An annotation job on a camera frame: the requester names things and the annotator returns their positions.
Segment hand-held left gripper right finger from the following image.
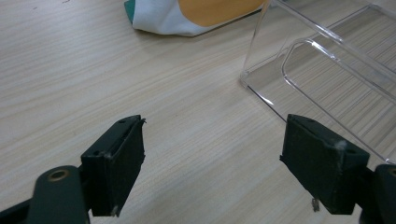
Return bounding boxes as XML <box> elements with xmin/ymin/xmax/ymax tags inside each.
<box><xmin>279</xmin><ymin>113</ymin><xmax>372</xmax><ymax>216</ymax></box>

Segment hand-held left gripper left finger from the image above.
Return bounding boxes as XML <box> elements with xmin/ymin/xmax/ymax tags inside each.
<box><xmin>80</xmin><ymin>114</ymin><xmax>148</xmax><ymax>217</ymax></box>

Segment clear plastic box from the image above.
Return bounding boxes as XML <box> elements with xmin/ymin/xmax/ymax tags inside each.
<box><xmin>239</xmin><ymin>0</ymin><xmax>396</xmax><ymax>165</ymax></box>

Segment white cloth tote bag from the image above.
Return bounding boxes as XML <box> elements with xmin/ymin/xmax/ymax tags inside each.
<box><xmin>123</xmin><ymin>0</ymin><xmax>269</xmax><ymax>37</ymax></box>

